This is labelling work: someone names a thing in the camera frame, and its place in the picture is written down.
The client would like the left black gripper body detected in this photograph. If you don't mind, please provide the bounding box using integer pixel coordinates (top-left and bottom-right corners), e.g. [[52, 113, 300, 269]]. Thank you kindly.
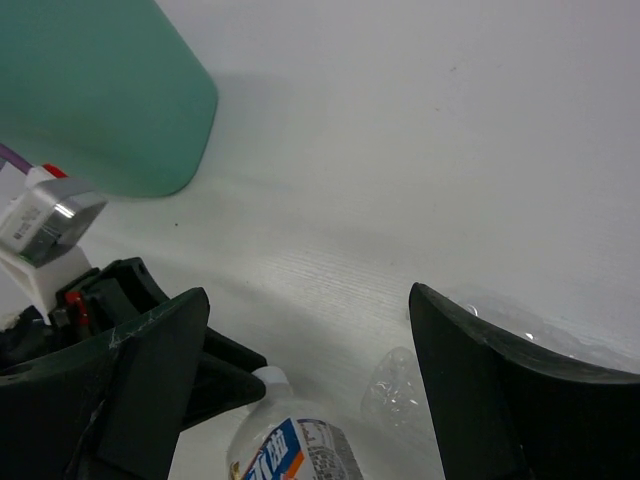
[[1, 268, 121, 370]]

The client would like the green plastic bin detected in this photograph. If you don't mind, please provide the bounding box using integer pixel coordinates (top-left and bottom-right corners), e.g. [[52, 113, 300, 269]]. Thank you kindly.
[[1, 1, 218, 197]]

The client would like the clear bottle blue-orange label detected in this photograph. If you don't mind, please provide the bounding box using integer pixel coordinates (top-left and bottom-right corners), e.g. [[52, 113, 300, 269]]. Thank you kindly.
[[226, 366, 364, 480]]

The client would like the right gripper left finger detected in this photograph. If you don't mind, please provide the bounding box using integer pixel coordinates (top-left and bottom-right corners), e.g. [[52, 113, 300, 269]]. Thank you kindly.
[[1, 288, 209, 479]]

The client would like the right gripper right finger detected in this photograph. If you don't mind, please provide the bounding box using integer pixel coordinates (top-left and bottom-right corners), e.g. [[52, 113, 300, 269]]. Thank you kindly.
[[408, 283, 639, 479]]

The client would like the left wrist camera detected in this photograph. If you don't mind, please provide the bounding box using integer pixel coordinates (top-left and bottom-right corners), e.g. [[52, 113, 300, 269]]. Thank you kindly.
[[0, 163, 109, 326]]

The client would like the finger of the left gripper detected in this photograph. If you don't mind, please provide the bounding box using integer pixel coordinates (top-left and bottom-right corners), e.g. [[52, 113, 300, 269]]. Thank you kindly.
[[182, 327, 267, 430], [99, 257, 169, 320]]

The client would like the clear crushed bottle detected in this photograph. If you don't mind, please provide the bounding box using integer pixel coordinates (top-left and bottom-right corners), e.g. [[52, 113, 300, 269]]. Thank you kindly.
[[361, 347, 432, 435]]

